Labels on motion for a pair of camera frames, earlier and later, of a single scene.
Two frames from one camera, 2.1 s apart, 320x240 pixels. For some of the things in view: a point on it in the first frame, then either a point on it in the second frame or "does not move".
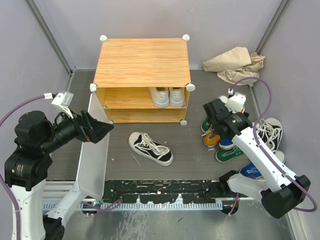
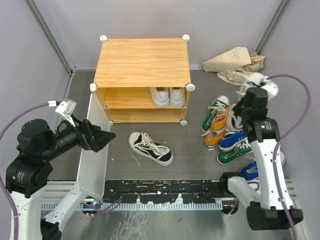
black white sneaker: (144, 146) does not move
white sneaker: (161, 97) does not move
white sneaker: (177, 96) does not move
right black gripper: (232, 113) -> (236, 108)
